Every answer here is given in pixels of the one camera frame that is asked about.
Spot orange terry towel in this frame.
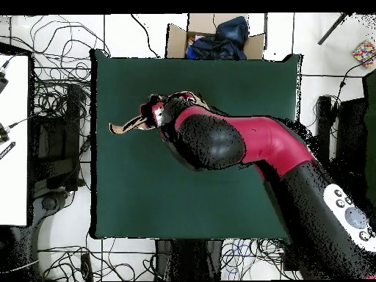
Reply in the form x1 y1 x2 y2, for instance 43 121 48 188
109 90 211 135

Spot multicoloured patterned item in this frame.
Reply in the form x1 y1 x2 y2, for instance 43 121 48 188
352 39 376 68

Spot brown cardboard box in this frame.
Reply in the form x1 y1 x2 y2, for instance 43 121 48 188
165 12 267 60

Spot dark green table cloth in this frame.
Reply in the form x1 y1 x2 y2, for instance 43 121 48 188
90 49 302 240

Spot dark blue clothing pile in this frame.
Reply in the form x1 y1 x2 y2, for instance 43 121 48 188
186 15 250 60

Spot black equipment rack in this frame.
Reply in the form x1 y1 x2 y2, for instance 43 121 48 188
29 84 89 192
314 95 369 168

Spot black stand foot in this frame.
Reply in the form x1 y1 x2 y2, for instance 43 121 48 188
30 189 73 233

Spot white side table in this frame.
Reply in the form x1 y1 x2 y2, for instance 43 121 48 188
0 54 30 227

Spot black slotted bar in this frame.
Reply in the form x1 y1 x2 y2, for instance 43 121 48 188
0 141 16 161

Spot black device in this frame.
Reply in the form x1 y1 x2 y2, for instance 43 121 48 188
0 68 10 93
0 122 11 144

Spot black power strip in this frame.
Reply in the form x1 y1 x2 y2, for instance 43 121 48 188
80 252 94 281

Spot black metal bar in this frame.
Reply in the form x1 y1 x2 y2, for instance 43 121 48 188
317 12 352 46

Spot green covered side table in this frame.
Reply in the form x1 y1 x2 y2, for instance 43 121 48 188
363 70 376 206

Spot loose black floor cables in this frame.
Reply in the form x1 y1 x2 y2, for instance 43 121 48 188
0 14 112 118
37 231 158 281

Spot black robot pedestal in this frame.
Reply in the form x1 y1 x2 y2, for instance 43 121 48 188
155 239 224 281

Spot black cable tangle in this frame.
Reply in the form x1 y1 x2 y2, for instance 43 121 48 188
220 237 297 280

